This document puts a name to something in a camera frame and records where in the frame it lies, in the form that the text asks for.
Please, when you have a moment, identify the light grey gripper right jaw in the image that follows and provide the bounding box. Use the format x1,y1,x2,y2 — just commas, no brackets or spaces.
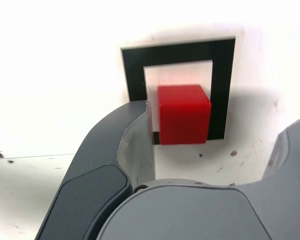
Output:
96,118,300,240

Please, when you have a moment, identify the red cube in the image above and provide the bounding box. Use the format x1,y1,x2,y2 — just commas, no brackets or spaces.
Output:
156,84,213,146

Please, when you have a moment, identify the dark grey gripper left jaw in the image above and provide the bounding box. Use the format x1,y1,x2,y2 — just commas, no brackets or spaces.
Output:
36,99,156,240

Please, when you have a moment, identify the black tape square outline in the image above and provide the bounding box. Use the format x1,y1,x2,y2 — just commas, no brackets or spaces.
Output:
120,36,237,146

